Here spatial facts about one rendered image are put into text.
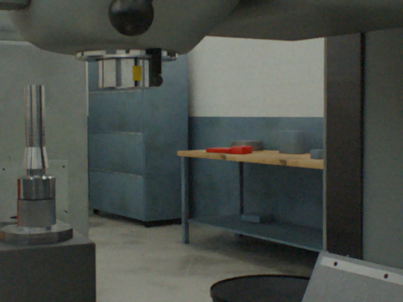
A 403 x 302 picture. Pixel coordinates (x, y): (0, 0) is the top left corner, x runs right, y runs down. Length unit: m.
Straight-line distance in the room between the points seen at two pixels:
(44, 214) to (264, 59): 6.39
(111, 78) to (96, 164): 8.29
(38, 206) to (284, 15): 0.42
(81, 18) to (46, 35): 0.04
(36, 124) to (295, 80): 6.02
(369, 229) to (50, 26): 0.51
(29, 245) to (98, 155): 7.97
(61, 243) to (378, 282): 0.38
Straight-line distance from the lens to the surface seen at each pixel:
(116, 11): 0.48
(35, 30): 0.58
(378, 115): 0.91
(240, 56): 7.56
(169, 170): 8.02
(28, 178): 0.92
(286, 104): 6.96
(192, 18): 0.58
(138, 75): 0.60
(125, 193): 8.28
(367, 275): 0.92
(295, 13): 0.63
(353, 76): 0.93
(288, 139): 6.44
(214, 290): 2.73
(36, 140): 0.92
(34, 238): 0.90
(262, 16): 0.65
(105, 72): 0.61
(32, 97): 0.92
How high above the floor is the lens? 1.26
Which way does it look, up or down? 3 degrees down
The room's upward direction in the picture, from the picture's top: straight up
